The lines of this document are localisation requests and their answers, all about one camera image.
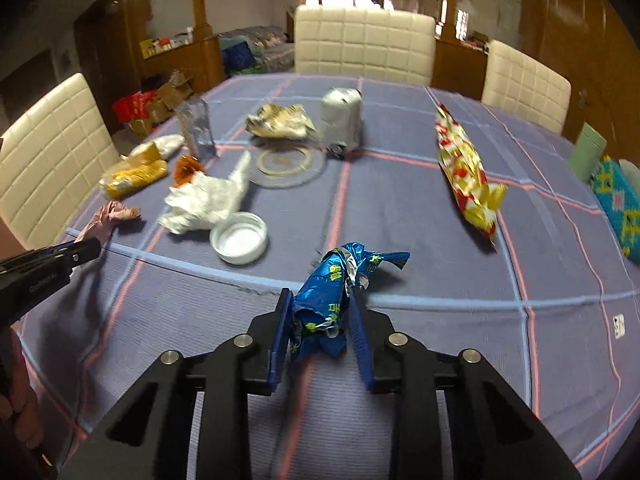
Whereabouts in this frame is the white round cap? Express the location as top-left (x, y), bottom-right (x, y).
top-left (209, 211), bottom-right (268, 266)

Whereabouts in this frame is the yellow snack bag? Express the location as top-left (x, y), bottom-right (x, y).
top-left (100, 134), bottom-right (184, 200)

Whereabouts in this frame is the pink paper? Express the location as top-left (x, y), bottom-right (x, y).
top-left (75, 200), bottom-right (141, 246)

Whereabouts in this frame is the white crumpled tissue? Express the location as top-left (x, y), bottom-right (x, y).
top-left (158, 151), bottom-right (252, 235)

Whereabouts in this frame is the person left hand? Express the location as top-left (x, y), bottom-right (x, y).
top-left (1, 328), bottom-right (43, 450)

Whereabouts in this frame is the grey sofa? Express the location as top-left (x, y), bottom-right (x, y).
top-left (218, 25), bottom-right (295, 73)

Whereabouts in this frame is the white sticker tag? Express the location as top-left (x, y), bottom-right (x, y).
top-left (613, 314), bottom-right (626, 339)

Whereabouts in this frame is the clear plastic cup stack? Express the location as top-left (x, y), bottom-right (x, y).
top-left (175, 96), bottom-right (216, 162)

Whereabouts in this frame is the white milk carton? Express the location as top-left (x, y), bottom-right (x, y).
top-left (319, 88), bottom-right (362, 159)

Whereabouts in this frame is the beige crumpled wrapper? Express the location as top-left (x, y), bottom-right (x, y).
top-left (246, 103), bottom-right (316, 140)

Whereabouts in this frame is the red yellow snack wrapper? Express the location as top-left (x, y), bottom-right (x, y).
top-left (435, 103), bottom-right (508, 240)

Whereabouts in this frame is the green card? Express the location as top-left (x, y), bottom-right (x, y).
top-left (567, 122), bottom-right (608, 182)

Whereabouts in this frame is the cream chair far end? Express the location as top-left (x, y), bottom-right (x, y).
top-left (294, 6), bottom-right (436, 86)

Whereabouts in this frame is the cream chair left side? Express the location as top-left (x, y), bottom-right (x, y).
top-left (1, 73), bottom-right (119, 248)

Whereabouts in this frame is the blue foil snack wrapper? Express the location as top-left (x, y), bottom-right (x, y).
top-left (290, 242), bottom-right (410, 360)

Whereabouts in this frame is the wooden partition cabinet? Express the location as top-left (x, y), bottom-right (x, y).
top-left (142, 23), bottom-right (226, 93)

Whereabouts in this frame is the orange candy wrapper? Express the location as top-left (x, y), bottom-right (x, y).
top-left (174, 155), bottom-right (205, 188)

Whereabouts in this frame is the teal patterned box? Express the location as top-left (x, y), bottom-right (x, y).
top-left (591, 156), bottom-right (639, 264)

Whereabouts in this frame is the clear plastic lid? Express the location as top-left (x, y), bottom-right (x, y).
top-left (250, 141), bottom-right (326, 188)

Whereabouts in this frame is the cream chair right side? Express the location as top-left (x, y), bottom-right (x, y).
top-left (480, 40), bottom-right (572, 136)

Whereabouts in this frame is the blue plaid tablecloth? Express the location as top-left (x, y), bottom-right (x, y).
top-left (14, 71), bottom-right (640, 480)

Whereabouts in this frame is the cream chair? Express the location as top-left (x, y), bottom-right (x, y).
top-left (480, 40), bottom-right (572, 136)
top-left (1, 73), bottom-right (119, 248)

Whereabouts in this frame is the cardboard boxes pile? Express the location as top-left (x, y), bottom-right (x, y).
top-left (112, 70), bottom-right (194, 139)

